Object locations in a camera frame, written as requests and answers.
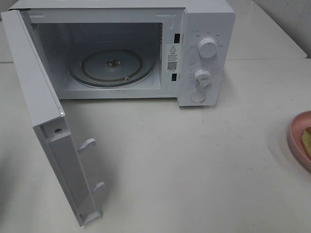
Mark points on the round white door button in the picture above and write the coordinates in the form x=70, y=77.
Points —
x=198, y=97

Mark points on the white microwave door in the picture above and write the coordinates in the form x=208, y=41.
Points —
x=47, y=115

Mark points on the pink round plate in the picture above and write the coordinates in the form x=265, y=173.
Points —
x=294, y=137

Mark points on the sandwich with lettuce and bacon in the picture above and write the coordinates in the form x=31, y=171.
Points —
x=306, y=140

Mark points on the white warning label sticker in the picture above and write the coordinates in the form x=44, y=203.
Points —
x=172, y=57

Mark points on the white microwave oven body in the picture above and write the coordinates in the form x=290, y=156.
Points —
x=65, y=24

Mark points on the upper white power knob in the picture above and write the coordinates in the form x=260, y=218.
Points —
x=207, y=46

